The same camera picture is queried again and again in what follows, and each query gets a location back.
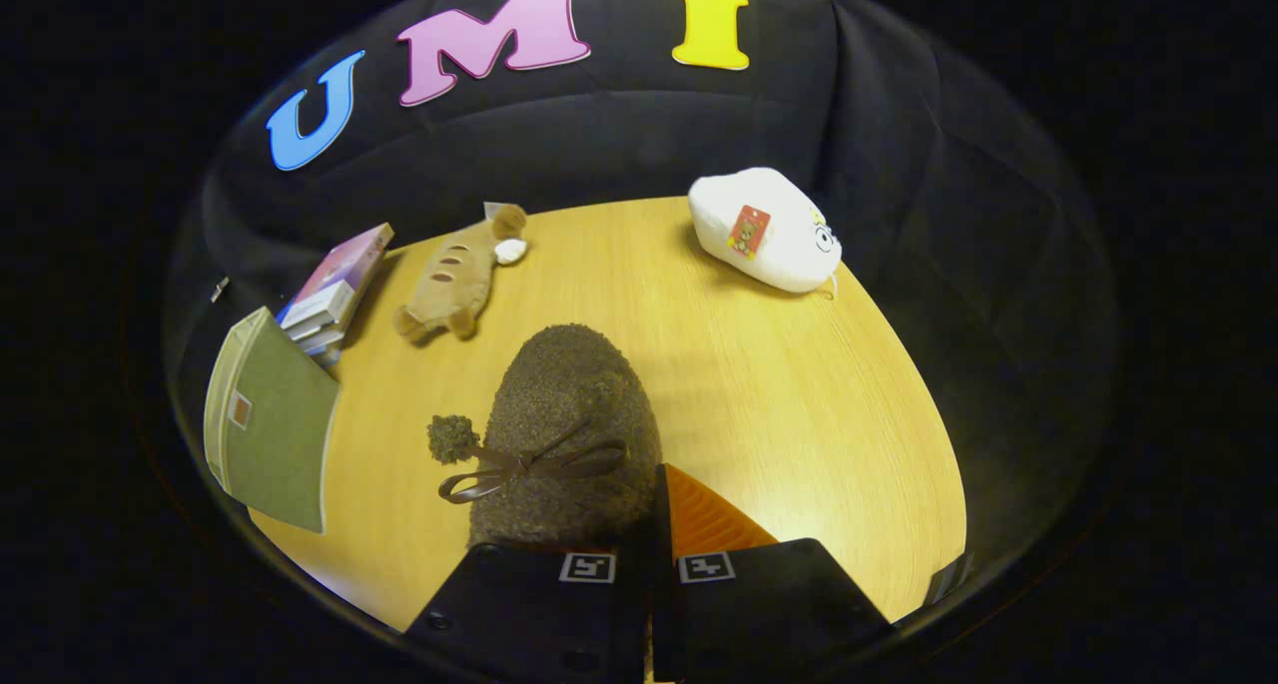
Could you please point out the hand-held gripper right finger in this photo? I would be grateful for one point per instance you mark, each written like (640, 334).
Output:
(769, 609)

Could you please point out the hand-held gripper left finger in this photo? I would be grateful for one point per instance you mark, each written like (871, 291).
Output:
(519, 614)

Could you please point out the brown fuzzy shoe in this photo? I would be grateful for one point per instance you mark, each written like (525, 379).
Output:
(574, 394)

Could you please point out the green fabric storage box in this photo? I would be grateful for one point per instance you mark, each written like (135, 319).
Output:
(285, 434)

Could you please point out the pink flat box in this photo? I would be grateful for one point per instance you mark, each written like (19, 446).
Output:
(344, 265)

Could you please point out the brown bread plush toy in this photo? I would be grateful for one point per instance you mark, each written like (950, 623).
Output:
(449, 280)

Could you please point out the white plush toy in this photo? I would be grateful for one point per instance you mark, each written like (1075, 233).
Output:
(779, 240)

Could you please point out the white clip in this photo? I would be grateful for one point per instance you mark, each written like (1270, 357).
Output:
(220, 289)

